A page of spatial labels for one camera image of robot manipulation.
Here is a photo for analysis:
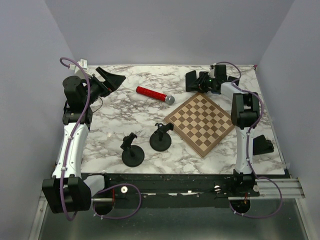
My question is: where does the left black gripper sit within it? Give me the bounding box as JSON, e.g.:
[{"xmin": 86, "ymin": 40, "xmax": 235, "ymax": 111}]
[{"xmin": 82, "ymin": 66, "xmax": 126, "ymax": 106}]

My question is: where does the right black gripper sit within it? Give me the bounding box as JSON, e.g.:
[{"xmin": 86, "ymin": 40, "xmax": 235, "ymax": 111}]
[{"xmin": 189, "ymin": 72, "xmax": 217, "ymax": 94}]

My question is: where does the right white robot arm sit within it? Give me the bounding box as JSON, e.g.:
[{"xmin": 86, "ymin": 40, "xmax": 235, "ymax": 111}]
[{"xmin": 185, "ymin": 62, "xmax": 264, "ymax": 196}]

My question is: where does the red toy microphone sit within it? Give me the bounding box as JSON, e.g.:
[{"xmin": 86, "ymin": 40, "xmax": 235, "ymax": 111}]
[{"xmin": 136, "ymin": 86, "xmax": 175, "ymax": 105}]

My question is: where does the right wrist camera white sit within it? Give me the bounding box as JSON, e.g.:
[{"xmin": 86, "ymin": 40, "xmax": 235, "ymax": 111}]
[{"xmin": 208, "ymin": 64, "xmax": 216, "ymax": 78}]

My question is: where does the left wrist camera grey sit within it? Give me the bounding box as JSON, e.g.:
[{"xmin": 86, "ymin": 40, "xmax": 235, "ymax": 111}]
[{"xmin": 69, "ymin": 58, "xmax": 88, "ymax": 79}]

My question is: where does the wooden chessboard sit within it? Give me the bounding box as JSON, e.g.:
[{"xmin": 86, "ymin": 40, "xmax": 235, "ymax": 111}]
[{"xmin": 164, "ymin": 93, "xmax": 235, "ymax": 158}]

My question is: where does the aluminium frame rail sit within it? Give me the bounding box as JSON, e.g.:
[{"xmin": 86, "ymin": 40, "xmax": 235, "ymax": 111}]
[{"xmin": 256, "ymin": 178, "xmax": 305, "ymax": 199}]

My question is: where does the black phone stand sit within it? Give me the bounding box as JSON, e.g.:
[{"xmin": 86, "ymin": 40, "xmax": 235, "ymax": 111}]
[
  {"xmin": 149, "ymin": 122, "xmax": 174, "ymax": 152},
  {"xmin": 120, "ymin": 132, "xmax": 145, "ymax": 168}
]

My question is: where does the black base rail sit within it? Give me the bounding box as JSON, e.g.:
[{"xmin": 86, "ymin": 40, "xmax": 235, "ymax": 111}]
[{"xmin": 93, "ymin": 173, "xmax": 260, "ymax": 209}]

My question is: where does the right phone holder black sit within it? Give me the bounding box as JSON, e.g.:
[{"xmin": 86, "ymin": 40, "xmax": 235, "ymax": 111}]
[{"xmin": 253, "ymin": 134, "xmax": 274, "ymax": 156}]

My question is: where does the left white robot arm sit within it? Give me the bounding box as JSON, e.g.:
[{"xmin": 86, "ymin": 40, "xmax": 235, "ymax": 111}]
[{"xmin": 42, "ymin": 67, "xmax": 126, "ymax": 214}]

